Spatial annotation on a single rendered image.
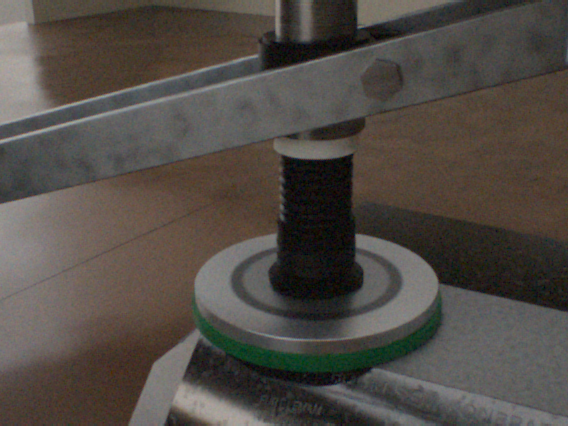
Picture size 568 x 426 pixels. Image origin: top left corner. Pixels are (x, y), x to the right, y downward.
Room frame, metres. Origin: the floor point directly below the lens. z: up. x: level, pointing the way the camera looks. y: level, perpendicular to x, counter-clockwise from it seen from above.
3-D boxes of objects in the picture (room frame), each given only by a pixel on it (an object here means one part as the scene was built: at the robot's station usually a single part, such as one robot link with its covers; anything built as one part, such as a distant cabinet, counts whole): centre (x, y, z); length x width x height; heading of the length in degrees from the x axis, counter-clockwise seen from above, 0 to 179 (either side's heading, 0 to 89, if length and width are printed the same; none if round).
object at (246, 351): (0.64, -0.03, 0.84); 0.22 x 0.22 x 0.04
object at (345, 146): (0.64, -0.03, 0.98); 0.07 x 0.07 x 0.04
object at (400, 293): (0.64, -0.03, 0.84); 0.21 x 0.21 x 0.01
